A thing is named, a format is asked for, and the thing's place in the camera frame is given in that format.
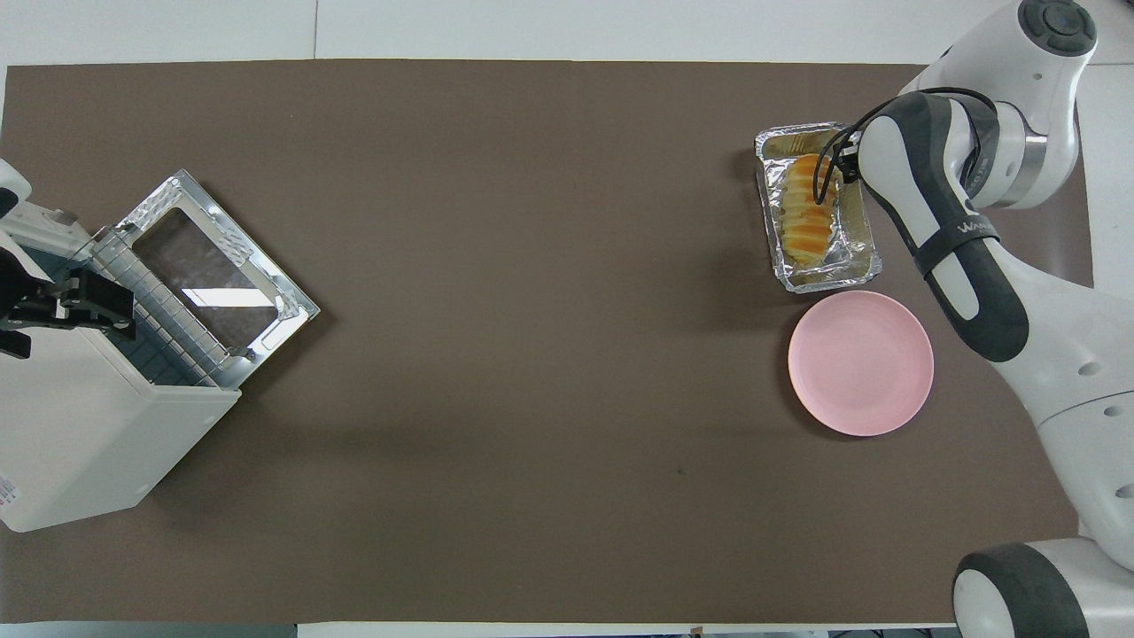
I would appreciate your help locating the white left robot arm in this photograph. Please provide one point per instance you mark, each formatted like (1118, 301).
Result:
(44, 235)

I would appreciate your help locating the sliced golden bread loaf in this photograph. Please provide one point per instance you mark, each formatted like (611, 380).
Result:
(806, 221)

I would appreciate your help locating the pink round plate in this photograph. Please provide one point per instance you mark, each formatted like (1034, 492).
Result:
(859, 363)

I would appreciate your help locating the glass oven door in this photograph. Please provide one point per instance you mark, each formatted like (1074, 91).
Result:
(221, 283)

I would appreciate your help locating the cream toaster oven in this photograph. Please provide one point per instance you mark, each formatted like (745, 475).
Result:
(80, 434)

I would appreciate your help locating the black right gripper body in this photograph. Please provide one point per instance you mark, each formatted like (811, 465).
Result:
(846, 167)

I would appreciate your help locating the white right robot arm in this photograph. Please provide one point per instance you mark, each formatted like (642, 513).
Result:
(1063, 372)

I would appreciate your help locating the aluminium foil tray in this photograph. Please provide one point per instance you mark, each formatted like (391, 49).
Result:
(855, 257)

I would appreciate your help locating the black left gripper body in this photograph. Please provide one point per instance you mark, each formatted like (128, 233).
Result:
(44, 301)

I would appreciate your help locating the brown table mat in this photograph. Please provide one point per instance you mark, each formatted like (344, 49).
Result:
(549, 266)

